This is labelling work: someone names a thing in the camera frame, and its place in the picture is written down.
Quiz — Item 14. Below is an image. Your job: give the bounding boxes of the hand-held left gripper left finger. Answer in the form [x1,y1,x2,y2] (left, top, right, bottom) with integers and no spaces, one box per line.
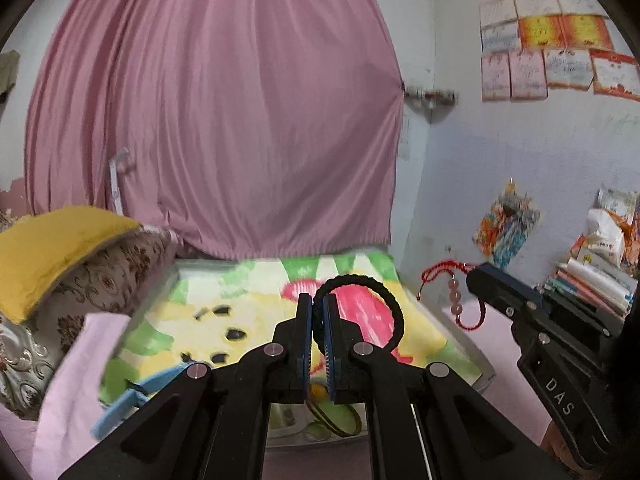
[57,292,315,480]

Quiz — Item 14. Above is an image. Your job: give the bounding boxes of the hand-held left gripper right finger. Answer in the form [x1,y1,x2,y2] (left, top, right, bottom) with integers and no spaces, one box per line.
[322,294,558,480]

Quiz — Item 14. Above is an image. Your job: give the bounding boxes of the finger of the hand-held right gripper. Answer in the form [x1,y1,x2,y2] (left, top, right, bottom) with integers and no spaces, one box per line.
[480,262,548,298]
[465,266,544,324]

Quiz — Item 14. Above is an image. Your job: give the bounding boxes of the red cord bracelet pink beads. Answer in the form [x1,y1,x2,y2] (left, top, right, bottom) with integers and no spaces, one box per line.
[420,258,488,332]

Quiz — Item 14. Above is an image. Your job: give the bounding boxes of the black braided bracelet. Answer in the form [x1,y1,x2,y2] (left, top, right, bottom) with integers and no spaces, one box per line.
[311,274,405,356]

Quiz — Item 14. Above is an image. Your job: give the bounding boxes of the person's right hand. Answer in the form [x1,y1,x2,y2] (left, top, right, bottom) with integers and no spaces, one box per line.
[539,417,581,480]

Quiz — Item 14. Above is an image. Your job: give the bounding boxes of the colourful hanging bag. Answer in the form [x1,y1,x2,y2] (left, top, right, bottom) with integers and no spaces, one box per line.
[472,177,542,268]

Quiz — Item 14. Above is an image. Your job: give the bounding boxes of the stack of books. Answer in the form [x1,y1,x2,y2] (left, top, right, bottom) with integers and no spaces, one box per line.
[542,247,638,318]

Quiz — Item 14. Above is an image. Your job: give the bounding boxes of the white plastic bags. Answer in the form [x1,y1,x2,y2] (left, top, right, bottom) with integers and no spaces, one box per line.
[582,187,640,266]

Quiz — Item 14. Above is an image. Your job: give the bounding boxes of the beige floral pillow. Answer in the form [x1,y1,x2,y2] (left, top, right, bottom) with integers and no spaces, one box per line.
[30,227,178,321]

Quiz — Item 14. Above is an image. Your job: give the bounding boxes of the pink bed sheet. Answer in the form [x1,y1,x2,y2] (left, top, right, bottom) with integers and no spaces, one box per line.
[0,305,566,480]

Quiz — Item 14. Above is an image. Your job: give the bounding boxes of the pink curtain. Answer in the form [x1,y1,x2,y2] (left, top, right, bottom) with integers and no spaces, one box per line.
[24,0,405,261]

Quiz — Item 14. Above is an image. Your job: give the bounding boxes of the yellow pillow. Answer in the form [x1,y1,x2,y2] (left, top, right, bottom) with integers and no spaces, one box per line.
[0,206,143,326]

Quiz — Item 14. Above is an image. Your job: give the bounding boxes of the olive hanging garment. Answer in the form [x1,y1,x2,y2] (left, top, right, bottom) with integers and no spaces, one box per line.
[0,50,21,106]

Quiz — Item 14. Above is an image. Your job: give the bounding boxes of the olive hair tie yellow bead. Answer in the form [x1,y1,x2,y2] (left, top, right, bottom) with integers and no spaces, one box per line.
[302,382,363,443]

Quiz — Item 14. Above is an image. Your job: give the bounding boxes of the metal wall pipe fixture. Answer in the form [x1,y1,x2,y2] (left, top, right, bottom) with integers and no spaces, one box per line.
[404,87,458,123]

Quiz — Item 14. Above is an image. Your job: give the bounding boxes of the white handle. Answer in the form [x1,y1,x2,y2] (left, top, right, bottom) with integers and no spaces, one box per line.
[107,147,133,216]

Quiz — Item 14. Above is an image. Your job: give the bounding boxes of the wall certificates cluster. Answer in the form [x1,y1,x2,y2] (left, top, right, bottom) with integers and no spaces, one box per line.
[479,0,640,103]

